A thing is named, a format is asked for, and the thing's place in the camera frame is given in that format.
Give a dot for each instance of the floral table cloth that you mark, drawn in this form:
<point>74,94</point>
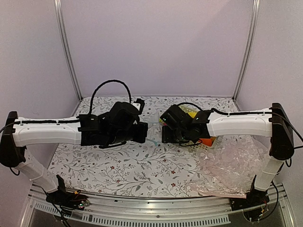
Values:
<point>139,170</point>

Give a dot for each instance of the clear zip top bag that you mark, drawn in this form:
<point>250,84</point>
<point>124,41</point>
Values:
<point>154,129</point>

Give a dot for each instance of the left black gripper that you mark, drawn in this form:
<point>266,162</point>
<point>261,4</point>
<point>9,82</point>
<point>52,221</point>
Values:
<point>140,137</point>

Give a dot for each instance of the yellow lemon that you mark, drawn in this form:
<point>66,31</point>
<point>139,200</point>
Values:
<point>192,114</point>

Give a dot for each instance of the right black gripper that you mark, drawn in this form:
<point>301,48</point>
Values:
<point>166,135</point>

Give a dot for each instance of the orange fruit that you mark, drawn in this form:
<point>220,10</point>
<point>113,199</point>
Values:
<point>207,142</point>

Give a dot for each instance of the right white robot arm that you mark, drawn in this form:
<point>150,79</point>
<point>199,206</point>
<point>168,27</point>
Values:
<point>179,127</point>

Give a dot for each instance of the left aluminium frame post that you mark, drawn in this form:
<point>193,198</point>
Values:
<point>66,48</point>

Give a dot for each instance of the front aluminium rail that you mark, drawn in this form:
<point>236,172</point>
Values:
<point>107,210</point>

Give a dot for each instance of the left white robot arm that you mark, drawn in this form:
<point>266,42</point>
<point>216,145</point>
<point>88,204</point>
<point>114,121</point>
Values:
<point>111,129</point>

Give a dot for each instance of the aluminium frame post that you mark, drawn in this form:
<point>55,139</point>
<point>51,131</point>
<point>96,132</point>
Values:
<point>66,48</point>
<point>248,48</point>

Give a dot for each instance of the right aluminium frame post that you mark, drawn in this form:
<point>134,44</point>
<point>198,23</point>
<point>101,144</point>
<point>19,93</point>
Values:
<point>248,48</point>

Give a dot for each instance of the crumpled clear plastic sheet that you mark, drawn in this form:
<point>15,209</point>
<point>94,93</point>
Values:
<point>228,167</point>

